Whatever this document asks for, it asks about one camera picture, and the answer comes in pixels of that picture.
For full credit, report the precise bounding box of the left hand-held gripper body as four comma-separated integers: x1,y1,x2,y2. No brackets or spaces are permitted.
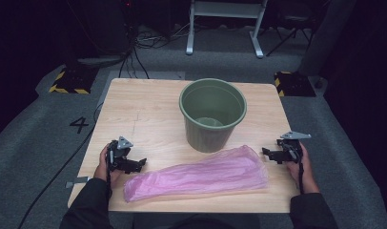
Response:
106,135,134,174

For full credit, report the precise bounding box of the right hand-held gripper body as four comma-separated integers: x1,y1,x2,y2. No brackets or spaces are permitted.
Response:
276,131,312,164

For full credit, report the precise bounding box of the pink plastic bag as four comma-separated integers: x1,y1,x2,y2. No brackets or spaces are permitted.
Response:
123,144,270,203

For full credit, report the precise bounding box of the green plastic bin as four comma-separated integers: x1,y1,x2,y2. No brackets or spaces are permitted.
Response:
178,77,248,154

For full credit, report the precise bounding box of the person's left hand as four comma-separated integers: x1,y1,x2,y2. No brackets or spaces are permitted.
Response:
93,143,123,189

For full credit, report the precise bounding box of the person's right hand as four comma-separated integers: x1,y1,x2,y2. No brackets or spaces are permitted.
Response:
286,142,319,195

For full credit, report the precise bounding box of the grey tape strip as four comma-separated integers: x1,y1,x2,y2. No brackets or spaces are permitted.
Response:
65,176,91,189

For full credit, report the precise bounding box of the yellow black striped base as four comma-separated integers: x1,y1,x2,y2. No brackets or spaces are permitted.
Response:
49,65,99,95
274,71,317,98

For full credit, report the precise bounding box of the grey curtain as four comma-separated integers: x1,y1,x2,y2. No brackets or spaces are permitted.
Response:
297,0,357,76

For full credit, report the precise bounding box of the black tripod stand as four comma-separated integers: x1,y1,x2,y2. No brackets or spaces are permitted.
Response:
266,9,316,57

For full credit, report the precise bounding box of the right hand-held gripper cable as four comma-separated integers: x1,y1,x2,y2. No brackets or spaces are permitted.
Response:
296,161,306,195

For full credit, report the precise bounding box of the black floor cable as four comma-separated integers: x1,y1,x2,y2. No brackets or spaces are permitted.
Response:
16,102,104,229

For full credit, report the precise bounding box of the bundle of cables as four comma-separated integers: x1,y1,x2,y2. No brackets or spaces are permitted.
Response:
118,0,195,80

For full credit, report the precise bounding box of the white metal stand frame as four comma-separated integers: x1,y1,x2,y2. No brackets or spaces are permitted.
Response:
185,0,269,59

